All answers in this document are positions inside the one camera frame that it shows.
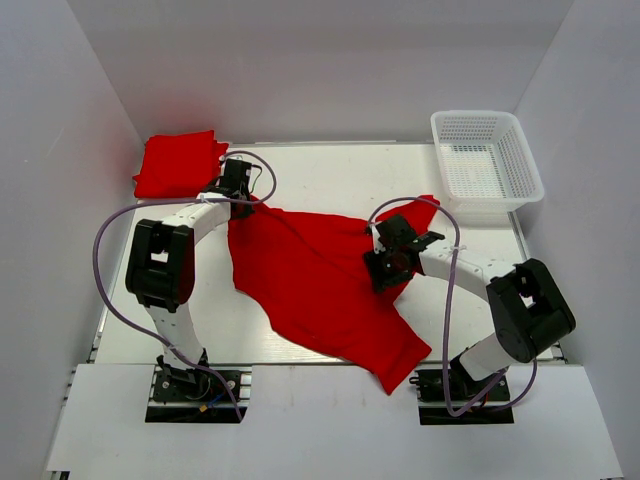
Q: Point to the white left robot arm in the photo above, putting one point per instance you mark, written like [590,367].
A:
[161,268]

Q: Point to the white plastic basket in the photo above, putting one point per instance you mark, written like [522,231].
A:
[485,162]

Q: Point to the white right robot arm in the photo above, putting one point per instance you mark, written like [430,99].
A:
[528,310]

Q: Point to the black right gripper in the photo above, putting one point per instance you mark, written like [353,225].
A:
[380,279]

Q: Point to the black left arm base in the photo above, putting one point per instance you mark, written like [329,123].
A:
[196,397]

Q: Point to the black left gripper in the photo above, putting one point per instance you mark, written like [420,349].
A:
[247,210]

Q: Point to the folded red t shirt stack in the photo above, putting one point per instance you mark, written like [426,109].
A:
[178,166]

